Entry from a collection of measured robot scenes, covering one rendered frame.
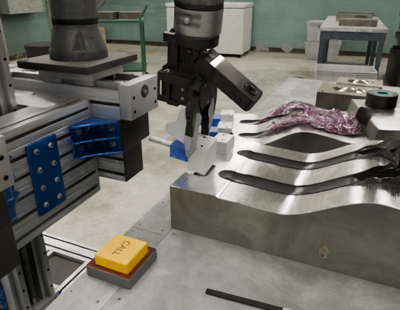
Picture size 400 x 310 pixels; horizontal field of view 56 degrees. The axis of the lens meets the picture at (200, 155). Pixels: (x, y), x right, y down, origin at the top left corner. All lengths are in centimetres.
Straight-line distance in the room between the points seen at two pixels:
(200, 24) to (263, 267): 39
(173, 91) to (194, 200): 19
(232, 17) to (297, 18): 136
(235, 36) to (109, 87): 634
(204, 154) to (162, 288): 24
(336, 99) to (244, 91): 85
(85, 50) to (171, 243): 57
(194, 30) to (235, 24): 666
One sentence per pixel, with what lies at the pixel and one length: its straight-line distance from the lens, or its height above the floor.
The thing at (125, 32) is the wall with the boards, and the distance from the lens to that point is 914.
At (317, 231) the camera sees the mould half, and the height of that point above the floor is 87.
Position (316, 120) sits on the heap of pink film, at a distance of 99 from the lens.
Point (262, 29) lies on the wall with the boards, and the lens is 802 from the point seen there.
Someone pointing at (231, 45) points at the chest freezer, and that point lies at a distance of 730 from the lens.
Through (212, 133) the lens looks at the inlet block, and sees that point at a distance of 98.
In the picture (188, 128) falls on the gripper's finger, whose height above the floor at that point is 99.
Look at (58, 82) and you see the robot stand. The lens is 108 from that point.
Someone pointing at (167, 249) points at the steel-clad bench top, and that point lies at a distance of 67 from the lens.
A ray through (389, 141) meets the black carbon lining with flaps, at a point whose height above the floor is 95.
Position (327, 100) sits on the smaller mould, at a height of 84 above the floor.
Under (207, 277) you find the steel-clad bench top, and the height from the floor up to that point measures 80.
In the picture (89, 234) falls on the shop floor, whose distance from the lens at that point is 215.
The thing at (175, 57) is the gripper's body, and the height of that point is 111.
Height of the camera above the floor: 121
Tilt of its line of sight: 24 degrees down
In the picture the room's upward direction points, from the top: straight up
